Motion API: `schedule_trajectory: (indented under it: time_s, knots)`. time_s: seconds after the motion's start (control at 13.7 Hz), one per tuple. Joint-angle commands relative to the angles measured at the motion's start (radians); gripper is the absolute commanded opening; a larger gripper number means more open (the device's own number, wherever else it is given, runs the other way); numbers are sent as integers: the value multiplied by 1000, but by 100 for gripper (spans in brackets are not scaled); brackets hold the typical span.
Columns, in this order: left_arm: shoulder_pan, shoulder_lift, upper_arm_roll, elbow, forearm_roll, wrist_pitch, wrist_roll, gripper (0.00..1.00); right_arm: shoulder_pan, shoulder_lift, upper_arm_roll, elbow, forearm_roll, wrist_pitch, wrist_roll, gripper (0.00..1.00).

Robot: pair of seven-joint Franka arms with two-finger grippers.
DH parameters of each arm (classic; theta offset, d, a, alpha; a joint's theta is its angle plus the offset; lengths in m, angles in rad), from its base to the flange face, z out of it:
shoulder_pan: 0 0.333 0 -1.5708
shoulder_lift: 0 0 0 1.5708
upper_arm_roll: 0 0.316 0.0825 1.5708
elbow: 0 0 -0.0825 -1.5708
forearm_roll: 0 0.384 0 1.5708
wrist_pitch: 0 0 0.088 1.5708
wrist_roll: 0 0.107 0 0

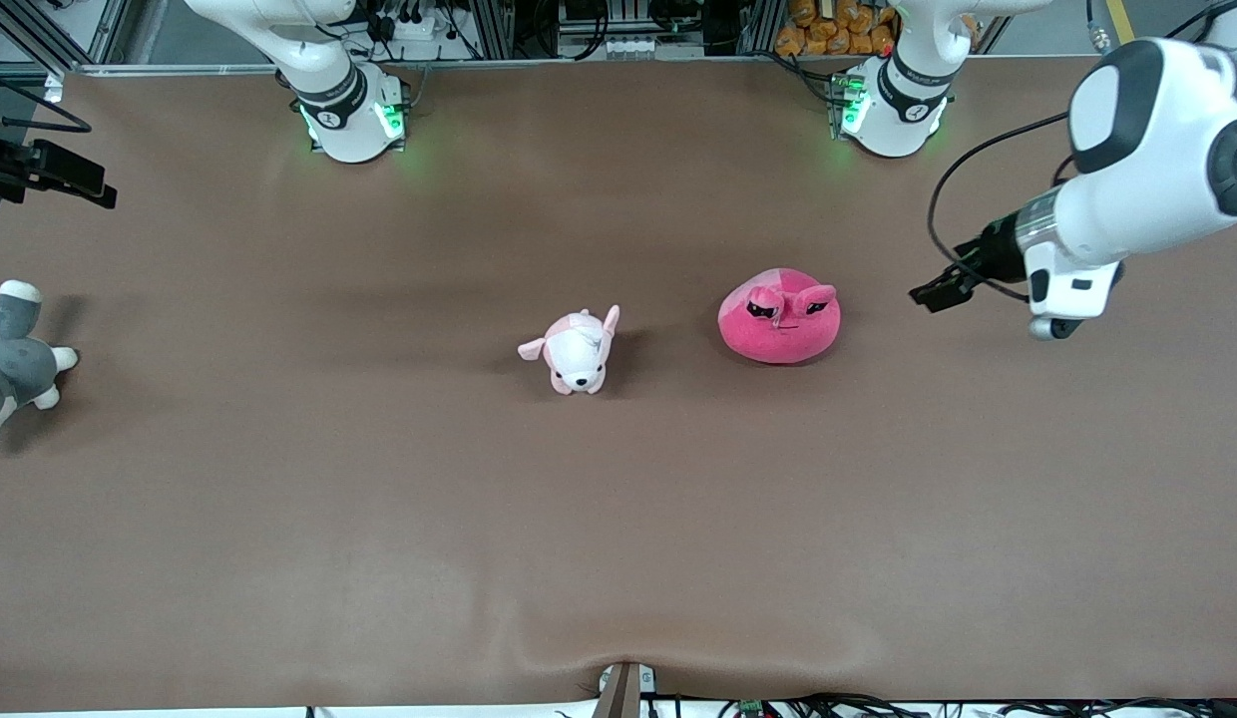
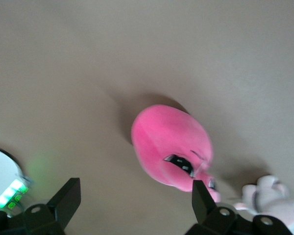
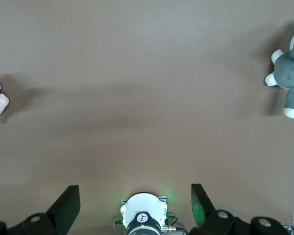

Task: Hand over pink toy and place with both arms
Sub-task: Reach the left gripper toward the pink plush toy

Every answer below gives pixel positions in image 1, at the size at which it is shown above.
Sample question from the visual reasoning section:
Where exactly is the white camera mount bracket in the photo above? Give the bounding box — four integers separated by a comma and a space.
1028, 242, 1125, 322

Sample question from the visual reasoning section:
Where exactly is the round hot pink plush toy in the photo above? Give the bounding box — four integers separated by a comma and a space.
717, 267, 842, 366

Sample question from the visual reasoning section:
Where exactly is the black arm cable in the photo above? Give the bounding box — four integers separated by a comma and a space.
926, 112, 1073, 305
0, 65, 91, 134

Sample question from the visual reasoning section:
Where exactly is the white power strip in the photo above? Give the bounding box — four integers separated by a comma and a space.
377, 8, 442, 43

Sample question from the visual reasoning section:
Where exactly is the white connector strip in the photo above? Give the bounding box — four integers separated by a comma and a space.
604, 36, 706, 59

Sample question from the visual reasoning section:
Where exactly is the aluminium frame profile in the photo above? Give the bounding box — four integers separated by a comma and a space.
738, 0, 785, 56
80, 0, 136, 67
471, 0, 516, 61

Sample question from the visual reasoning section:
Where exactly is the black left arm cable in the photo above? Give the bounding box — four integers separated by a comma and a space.
926, 112, 1073, 305

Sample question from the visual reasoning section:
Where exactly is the pile of orange toys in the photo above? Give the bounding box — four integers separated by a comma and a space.
775, 0, 901, 57

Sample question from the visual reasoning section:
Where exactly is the grey white plush husky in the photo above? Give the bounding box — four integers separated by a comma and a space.
0, 279, 80, 450

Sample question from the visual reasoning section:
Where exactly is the brown table cloth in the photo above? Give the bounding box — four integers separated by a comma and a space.
0, 55, 1237, 714

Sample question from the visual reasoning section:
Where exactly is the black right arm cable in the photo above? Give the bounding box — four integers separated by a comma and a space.
0, 65, 91, 134

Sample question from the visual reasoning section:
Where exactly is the pale pink white plush dog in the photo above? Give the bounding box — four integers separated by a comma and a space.
517, 304, 621, 397

